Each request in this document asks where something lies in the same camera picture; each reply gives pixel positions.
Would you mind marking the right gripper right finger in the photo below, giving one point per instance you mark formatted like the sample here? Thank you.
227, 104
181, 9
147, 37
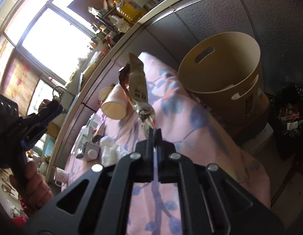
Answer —
203, 207

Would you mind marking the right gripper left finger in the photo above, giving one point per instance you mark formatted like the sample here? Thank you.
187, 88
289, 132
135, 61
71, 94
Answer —
116, 187

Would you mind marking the pink paper cup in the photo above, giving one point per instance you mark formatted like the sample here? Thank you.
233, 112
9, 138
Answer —
115, 105

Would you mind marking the brown silver snack wrapper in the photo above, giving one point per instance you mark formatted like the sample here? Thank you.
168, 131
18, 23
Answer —
133, 81

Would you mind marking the tan round trash bin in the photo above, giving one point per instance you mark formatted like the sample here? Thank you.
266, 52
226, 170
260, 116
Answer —
223, 72

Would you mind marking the dark kitchen cabinets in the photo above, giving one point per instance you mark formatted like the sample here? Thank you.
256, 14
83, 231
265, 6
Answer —
173, 27

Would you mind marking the left hand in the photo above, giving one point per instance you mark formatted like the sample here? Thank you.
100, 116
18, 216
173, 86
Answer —
37, 192

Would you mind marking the white crumpled tissue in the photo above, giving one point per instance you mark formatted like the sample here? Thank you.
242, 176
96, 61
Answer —
111, 152

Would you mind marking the white small box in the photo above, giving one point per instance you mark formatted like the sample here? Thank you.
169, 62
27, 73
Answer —
88, 152

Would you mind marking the sink faucet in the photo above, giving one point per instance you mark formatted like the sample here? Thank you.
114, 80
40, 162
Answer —
59, 91

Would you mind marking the white mug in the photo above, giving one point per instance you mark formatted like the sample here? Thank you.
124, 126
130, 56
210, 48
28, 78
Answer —
61, 177

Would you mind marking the black garbage bag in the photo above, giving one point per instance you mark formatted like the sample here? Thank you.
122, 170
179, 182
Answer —
286, 119

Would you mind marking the white plastic jug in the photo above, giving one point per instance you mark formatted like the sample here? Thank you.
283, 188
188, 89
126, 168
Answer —
120, 23

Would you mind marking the yellow cooking oil bottle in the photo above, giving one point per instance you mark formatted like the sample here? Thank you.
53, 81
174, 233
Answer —
129, 12

